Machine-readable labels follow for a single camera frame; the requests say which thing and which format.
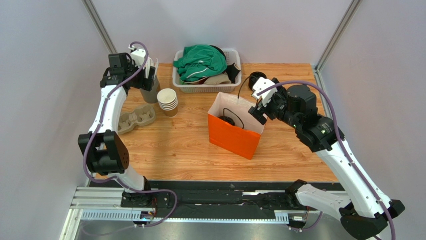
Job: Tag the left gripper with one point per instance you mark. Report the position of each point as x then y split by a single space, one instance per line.
145 83

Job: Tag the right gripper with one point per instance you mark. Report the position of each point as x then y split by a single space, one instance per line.
262 108

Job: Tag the orange paper bag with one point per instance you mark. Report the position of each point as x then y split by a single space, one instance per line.
243 138

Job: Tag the black plastic cup lid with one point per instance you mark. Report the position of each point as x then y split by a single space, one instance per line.
228 120

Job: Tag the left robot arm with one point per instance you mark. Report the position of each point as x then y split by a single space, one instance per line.
105 156

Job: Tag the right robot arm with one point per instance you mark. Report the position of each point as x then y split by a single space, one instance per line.
365 211

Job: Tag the grey straw holder cup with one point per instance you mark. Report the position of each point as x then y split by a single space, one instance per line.
150 97

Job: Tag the white wrapped straws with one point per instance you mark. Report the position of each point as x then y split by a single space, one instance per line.
152 64

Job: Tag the stack of paper cups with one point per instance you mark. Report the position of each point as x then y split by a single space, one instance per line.
168 102

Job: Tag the stack of black lids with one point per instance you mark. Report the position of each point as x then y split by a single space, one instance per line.
254 77

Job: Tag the grey pulp carrier stack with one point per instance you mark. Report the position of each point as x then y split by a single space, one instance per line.
141 116

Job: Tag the beige cloth in basket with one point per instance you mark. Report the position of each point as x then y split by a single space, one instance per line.
221 79

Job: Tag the black cloth in basket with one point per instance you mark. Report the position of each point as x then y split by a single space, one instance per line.
232 71

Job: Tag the green garment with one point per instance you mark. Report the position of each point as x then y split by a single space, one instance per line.
200 61

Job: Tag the white plastic basket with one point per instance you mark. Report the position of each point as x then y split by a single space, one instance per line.
232 57

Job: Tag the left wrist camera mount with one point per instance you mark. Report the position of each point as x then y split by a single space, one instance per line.
139 55

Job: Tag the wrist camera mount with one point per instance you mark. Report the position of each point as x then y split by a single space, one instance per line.
264 90
139 55

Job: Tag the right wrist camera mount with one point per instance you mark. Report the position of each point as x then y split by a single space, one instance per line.
264 90

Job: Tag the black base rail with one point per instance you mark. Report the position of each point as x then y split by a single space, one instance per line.
192 201

